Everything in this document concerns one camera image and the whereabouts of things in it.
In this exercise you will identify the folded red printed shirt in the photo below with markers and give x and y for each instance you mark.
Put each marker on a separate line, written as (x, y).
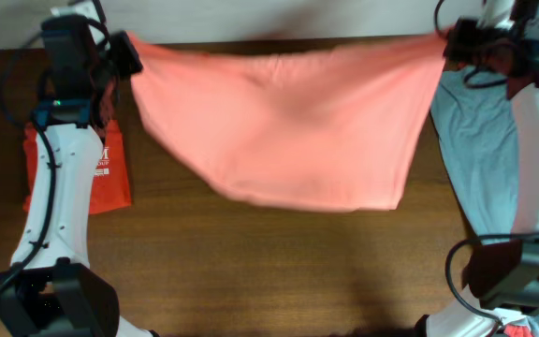
(111, 189)

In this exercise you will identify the red garment under pile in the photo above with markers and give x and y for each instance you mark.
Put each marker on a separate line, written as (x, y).
(517, 331)

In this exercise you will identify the salmon pink printed shirt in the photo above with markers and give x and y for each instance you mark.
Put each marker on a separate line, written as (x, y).
(324, 131)

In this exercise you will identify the grey-blue shirt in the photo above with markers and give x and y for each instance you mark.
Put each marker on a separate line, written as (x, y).
(479, 143)

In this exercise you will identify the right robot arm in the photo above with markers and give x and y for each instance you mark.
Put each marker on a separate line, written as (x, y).
(502, 276)

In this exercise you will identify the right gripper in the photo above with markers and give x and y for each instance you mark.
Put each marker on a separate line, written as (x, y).
(459, 36)

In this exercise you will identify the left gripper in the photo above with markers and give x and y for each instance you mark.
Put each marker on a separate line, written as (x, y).
(130, 63)

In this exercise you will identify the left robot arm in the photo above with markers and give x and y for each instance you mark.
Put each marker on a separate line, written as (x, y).
(49, 288)

